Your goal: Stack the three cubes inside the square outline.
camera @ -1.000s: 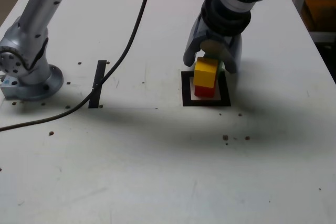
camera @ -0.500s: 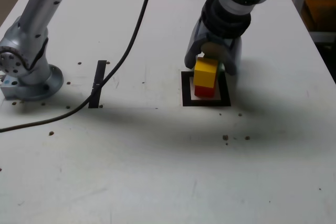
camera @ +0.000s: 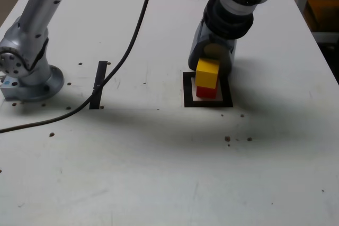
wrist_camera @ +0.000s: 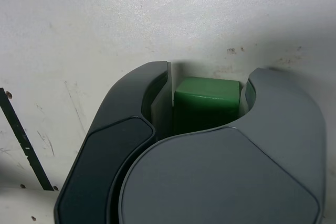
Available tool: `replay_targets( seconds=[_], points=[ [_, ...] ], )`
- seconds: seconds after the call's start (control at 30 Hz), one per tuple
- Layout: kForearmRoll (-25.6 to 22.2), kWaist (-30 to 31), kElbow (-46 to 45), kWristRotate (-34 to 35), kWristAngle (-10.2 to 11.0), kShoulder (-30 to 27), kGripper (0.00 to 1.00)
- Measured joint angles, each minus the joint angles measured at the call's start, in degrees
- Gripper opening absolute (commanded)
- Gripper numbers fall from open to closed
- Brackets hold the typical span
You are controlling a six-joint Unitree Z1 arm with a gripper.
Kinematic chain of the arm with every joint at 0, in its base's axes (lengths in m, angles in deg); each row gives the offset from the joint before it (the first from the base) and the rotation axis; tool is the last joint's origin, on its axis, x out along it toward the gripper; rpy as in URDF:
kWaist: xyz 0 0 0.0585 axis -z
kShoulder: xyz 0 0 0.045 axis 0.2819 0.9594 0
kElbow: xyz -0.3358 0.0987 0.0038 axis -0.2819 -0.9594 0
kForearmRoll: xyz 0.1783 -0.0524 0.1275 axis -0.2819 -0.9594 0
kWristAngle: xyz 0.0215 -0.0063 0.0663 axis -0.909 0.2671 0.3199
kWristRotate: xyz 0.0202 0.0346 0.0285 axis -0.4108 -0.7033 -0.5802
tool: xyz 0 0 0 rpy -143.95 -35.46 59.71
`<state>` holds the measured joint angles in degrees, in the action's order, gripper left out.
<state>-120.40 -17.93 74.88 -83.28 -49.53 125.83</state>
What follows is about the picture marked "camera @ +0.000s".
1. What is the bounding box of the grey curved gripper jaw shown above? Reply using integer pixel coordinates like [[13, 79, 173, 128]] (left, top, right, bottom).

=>
[[203, 39, 237, 79], [188, 19, 210, 69]]

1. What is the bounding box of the yellow cube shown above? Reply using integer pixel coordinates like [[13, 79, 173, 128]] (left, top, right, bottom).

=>
[[195, 58, 220, 89]]

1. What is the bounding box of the red cube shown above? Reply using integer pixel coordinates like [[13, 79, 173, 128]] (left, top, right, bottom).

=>
[[195, 85, 218, 99]]

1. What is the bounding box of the black tape square outline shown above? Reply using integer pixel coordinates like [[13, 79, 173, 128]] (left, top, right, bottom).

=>
[[182, 71, 234, 108]]

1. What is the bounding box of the black tape strip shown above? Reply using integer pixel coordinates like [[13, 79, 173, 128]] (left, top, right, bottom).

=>
[[88, 60, 109, 110]]

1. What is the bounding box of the white shelf bar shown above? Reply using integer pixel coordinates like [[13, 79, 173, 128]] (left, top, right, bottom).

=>
[[313, 31, 339, 44]]

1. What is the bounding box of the long black cable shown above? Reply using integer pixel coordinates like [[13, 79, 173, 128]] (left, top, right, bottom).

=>
[[0, 0, 158, 134]]

